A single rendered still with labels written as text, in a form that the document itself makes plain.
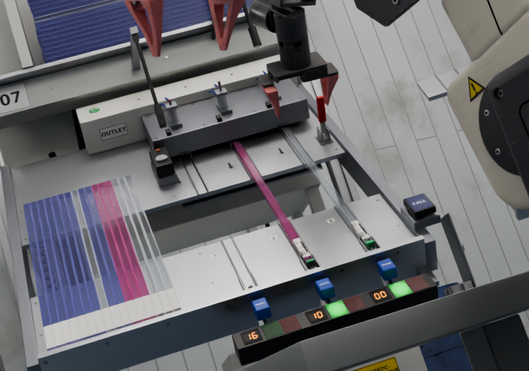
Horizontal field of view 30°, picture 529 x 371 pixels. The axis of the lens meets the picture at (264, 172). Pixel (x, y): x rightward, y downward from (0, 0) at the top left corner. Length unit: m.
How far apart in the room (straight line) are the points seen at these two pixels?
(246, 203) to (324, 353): 1.30
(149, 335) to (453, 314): 0.64
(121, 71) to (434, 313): 1.29
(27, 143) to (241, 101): 0.54
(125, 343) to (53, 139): 0.86
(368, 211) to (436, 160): 3.94
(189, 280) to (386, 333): 0.70
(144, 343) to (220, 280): 0.18
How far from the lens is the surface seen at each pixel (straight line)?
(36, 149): 2.36
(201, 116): 2.11
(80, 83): 2.23
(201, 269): 1.73
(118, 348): 1.62
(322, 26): 5.77
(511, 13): 0.97
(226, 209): 2.31
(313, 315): 1.60
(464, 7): 1.02
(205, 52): 2.26
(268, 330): 1.58
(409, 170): 5.64
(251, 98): 2.14
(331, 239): 1.75
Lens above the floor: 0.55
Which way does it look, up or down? 13 degrees up
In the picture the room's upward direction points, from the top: 18 degrees counter-clockwise
